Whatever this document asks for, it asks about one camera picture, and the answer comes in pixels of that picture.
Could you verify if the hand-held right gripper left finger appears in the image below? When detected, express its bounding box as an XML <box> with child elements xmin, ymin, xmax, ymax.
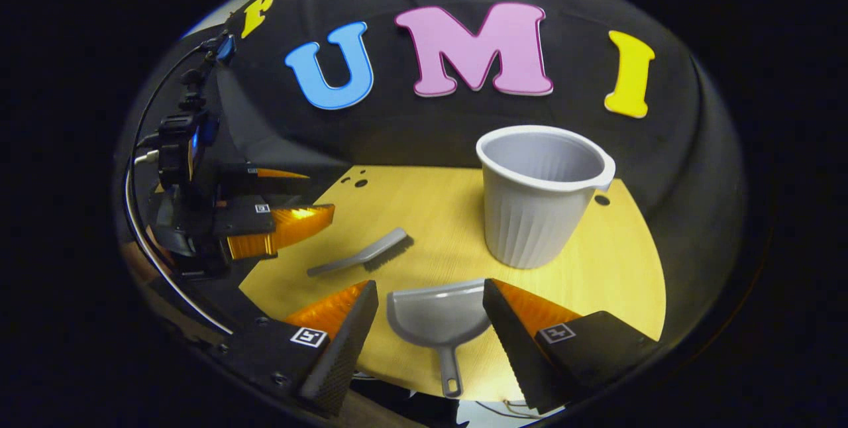
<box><xmin>212</xmin><ymin>280</ymin><xmax>380</xmax><ymax>415</ymax></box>

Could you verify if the wooden desktop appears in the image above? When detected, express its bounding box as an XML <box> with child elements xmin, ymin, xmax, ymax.
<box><xmin>238</xmin><ymin>164</ymin><xmax>666</xmax><ymax>403</ymax></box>

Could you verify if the white ribbed garbage bin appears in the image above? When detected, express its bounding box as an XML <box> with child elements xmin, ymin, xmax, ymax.
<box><xmin>476</xmin><ymin>125</ymin><xmax>617</xmax><ymax>270</ymax></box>

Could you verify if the grey plastic dustpan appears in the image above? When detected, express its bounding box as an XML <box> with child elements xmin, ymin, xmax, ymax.
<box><xmin>386</xmin><ymin>279</ymin><xmax>492</xmax><ymax>399</ymax></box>

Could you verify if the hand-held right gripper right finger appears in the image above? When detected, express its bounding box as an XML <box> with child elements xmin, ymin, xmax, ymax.
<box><xmin>482</xmin><ymin>278</ymin><xmax>660</xmax><ymax>415</ymax></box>

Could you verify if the white cable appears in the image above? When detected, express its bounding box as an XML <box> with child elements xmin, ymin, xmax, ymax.
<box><xmin>123</xmin><ymin>150</ymin><xmax>234</xmax><ymax>336</ymax></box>

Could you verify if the small grey broom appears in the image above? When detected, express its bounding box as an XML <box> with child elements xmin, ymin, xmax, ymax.
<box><xmin>306</xmin><ymin>227</ymin><xmax>415</xmax><ymax>278</ymax></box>

